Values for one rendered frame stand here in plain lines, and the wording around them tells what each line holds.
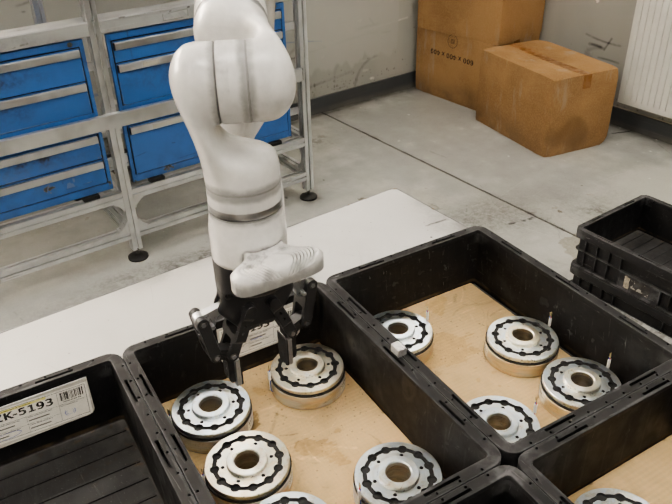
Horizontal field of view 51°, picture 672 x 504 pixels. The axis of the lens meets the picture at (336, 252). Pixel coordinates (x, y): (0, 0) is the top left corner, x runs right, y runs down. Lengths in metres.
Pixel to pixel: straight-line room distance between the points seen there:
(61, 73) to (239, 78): 2.05
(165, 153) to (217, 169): 2.21
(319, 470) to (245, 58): 0.51
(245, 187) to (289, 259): 0.08
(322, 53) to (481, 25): 0.89
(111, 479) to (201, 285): 0.61
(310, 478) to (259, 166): 0.42
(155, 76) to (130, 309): 1.45
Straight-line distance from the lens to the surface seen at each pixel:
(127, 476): 0.94
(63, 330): 1.42
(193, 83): 0.60
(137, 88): 2.73
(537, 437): 0.82
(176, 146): 2.85
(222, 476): 0.87
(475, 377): 1.03
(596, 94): 3.82
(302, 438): 0.94
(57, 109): 2.65
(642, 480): 0.95
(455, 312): 1.15
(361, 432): 0.94
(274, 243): 0.67
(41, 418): 0.97
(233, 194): 0.64
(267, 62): 0.60
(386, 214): 1.68
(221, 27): 0.67
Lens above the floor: 1.51
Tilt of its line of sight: 32 degrees down
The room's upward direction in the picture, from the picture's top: 2 degrees counter-clockwise
